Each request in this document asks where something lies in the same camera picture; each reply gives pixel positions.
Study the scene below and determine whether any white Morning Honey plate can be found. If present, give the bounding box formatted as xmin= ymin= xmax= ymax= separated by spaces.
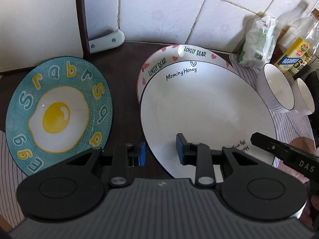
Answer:
xmin=140 ymin=61 xmax=276 ymax=179

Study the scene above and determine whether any white ribbed bowl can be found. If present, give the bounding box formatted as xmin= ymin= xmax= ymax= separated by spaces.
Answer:
xmin=256 ymin=63 xmax=295 ymax=113
xmin=291 ymin=78 xmax=315 ymax=116

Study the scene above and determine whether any teal fried egg plate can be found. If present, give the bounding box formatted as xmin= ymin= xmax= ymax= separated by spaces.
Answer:
xmin=5 ymin=57 xmax=113 ymax=175

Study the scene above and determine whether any pink heart Lovely Bear plate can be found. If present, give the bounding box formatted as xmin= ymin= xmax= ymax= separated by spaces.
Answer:
xmin=137 ymin=44 xmax=238 ymax=101

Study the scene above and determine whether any yellow label oil bottle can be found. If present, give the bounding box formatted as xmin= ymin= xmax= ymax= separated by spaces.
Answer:
xmin=270 ymin=9 xmax=318 ymax=73

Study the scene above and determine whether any white green seasoning bag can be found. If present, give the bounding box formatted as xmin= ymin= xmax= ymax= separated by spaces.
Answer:
xmin=237 ymin=16 xmax=280 ymax=69

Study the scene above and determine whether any clear glass bottle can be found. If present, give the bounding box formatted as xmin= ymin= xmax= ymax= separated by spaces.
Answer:
xmin=274 ymin=0 xmax=310 ymax=55

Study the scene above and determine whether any white cutting board brown rim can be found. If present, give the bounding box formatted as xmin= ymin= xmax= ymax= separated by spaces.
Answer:
xmin=1 ymin=0 xmax=89 ymax=72

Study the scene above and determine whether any white handled knife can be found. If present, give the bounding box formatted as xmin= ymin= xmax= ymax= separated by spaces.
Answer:
xmin=84 ymin=0 xmax=125 ymax=53

